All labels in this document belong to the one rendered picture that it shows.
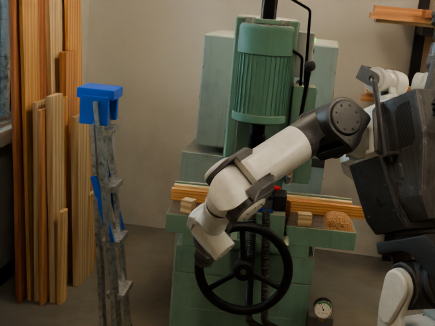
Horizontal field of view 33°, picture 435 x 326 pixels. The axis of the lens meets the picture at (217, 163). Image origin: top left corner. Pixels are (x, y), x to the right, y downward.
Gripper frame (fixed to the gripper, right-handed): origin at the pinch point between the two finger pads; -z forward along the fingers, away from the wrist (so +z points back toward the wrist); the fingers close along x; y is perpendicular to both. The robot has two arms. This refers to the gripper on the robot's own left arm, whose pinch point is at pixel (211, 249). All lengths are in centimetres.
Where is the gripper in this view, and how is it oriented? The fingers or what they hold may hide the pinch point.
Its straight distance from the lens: 209.2
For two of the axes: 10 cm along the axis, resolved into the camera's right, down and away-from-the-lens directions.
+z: -0.2, -2.9, -9.6
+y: -8.2, -5.4, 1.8
